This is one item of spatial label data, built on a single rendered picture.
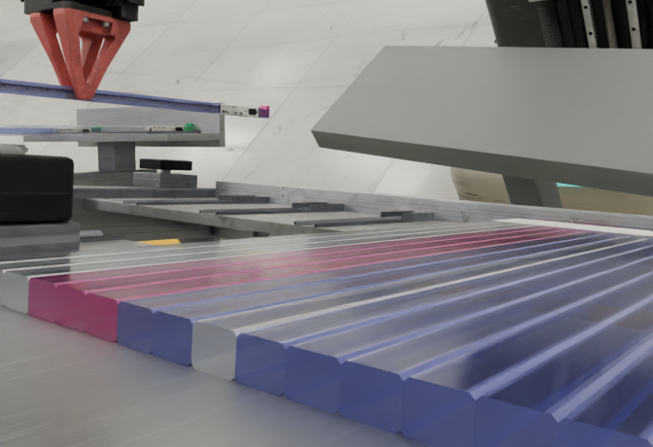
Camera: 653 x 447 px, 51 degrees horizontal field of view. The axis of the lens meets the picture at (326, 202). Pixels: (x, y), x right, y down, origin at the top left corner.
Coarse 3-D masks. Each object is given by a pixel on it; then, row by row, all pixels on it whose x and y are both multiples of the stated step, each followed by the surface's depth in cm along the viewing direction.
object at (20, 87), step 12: (0, 84) 56; (12, 84) 57; (24, 84) 57; (36, 84) 58; (48, 84) 59; (48, 96) 59; (60, 96) 60; (72, 96) 61; (96, 96) 63; (108, 96) 64; (120, 96) 65; (132, 96) 66; (144, 96) 67; (156, 96) 68; (168, 108) 70; (180, 108) 71; (192, 108) 72; (204, 108) 74; (216, 108) 75
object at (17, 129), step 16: (0, 128) 78; (16, 128) 79; (32, 128) 81; (48, 128) 83; (64, 128) 84; (80, 128) 86; (96, 128) 88; (112, 128) 90; (128, 128) 92; (144, 128) 95; (192, 128) 102
